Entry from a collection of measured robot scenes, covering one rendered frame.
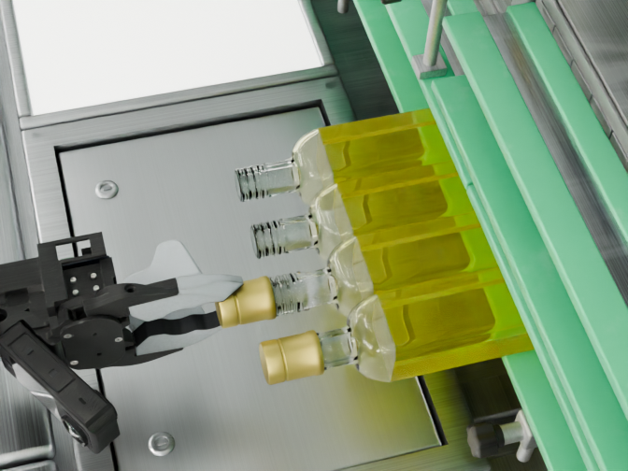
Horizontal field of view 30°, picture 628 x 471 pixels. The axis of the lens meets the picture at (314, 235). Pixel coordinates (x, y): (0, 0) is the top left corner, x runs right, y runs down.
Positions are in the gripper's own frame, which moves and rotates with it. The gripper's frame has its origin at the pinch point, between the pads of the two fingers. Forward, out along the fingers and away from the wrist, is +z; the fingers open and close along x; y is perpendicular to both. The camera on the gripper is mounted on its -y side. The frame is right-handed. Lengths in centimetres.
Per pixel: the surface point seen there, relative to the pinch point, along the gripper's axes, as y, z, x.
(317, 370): -7.5, 5.2, -0.3
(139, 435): -2.8, -8.8, 12.7
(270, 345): -5.2, 2.1, -1.6
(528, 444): -14.8, 21.0, 5.9
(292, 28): 41.3, 16.5, 11.9
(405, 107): 19.8, 21.5, 3.0
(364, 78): 35.7, 23.4, 15.7
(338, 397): -3.6, 8.8, 12.7
